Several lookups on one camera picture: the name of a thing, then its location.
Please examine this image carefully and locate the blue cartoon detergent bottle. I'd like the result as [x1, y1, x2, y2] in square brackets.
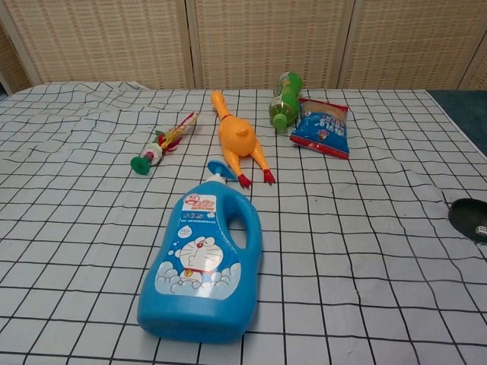
[136, 159, 264, 345]

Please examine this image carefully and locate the green plastic drink bottle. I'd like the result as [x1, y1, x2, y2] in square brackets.
[268, 71, 304, 134]

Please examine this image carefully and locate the yellow rubber chicken toy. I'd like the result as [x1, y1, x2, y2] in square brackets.
[211, 90, 275, 188]

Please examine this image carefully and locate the blue snack bag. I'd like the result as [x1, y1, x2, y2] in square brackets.
[289, 97, 351, 160]

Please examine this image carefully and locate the white black checked tablecloth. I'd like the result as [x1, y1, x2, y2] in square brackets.
[0, 81, 487, 365]

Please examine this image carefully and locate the woven folding screen panel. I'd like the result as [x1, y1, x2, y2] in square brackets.
[0, 0, 196, 90]
[189, 0, 357, 90]
[458, 49, 487, 91]
[338, 0, 487, 91]
[0, 26, 34, 94]

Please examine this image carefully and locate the feather shuttlecock green base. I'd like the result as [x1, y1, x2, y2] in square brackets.
[129, 112, 202, 178]

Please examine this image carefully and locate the black bowl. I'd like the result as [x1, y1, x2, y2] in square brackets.
[447, 198, 487, 244]

